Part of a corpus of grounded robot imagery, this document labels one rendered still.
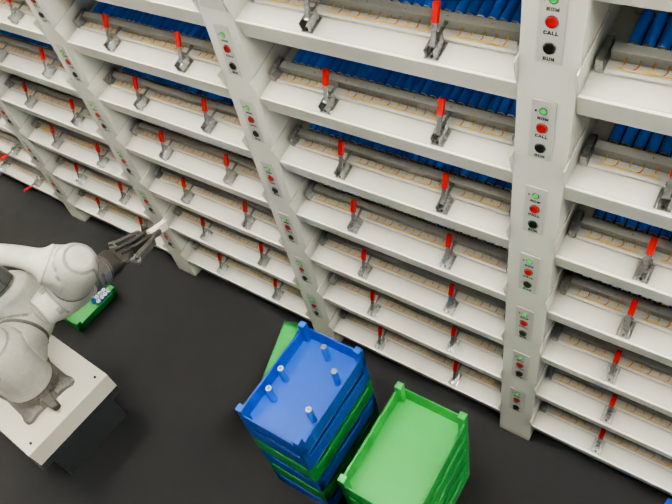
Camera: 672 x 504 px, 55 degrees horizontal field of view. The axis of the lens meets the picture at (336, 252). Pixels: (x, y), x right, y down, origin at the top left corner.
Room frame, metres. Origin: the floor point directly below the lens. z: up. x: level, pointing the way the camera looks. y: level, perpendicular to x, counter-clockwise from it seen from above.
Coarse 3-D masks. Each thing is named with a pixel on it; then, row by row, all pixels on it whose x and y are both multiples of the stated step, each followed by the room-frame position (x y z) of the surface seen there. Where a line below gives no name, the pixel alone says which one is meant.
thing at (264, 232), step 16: (144, 176) 1.74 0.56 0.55; (160, 176) 1.76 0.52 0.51; (160, 192) 1.70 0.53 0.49; (176, 192) 1.67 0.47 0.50; (208, 192) 1.62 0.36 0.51; (192, 208) 1.58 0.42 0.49; (208, 208) 1.56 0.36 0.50; (224, 208) 1.53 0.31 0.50; (224, 224) 1.50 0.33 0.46; (240, 224) 1.45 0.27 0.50; (256, 224) 1.43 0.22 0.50; (272, 240) 1.35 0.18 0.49
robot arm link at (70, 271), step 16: (0, 256) 1.14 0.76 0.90; (16, 256) 1.13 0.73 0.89; (32, 256) 1.13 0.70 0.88; (48, 256) 1.12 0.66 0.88; (64, 256) 1.09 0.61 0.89; (80, 256) 1.10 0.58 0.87; (96, 256) 1.12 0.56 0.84; (32, 272) 1.11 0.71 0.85; (48, 272) 1.09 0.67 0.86; (64, 272) 1.07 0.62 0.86; (80, 272) 1.07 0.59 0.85; (96, 272) 1.10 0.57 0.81; (48, 288) 1.09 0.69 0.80; (64, 288) 1.07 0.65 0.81; (80, 288) 1.07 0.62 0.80
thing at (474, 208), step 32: (288, 128) 1.28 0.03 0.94; (320, 128) 1.26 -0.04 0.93; (288, 160) 1.23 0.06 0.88; (320, 160) 1.19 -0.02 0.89; (352, 160) 1.15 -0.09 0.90; (384, 160) 1.09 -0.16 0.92; (416, 160) 1.07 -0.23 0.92; (352, 192) 1.10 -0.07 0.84; (384, 192) 1.04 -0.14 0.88; (416, 192) 1.00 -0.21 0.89; (448, 192) 0.95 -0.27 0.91; (480, 192) 0.93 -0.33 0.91; (448, 224) 0.92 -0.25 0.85; (480, 224) 0.87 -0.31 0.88
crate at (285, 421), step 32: (288, 352) 0.98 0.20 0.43; (320, 352) 0.97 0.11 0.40; (352, 352) 0.93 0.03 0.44; (288, 384) 0.90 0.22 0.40; (320, 384) 0.88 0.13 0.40; (352, 384) 0.85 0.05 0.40; (256, 416) 0.83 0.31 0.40; (288, 416) 0.81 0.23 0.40; (320, 416) 0.76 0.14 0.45; (288, 448) 0.72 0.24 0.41
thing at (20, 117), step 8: (0, 72) 2.27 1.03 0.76; (0, 112) 2.29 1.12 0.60; (8, 112) 2.24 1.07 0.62; (16, 112) 2.25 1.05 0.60; (24, 112) 2.27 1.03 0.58; (16, 120) 2.24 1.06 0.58; (24, 120) 2.26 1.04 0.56; (16, 128) 2.26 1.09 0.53; (16, 136) 2.30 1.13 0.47; (24, 136) 2.24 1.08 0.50; (32, 144) 2.24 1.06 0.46; (40, 152) 2.24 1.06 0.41; (48, 152) 2.26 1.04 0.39; (40, 160) 2.25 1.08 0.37; (40, 168) 2.29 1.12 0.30; (56, 184) 2.25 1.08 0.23; (64, 184) 2.25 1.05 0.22; (56, 192) 2.30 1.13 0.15; (64, 192) 2.24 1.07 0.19; (64, 200) 2.28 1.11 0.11; (72, 208) 2.26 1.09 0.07; (80, 216) 2.24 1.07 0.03; (88, 216) 2.25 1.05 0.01
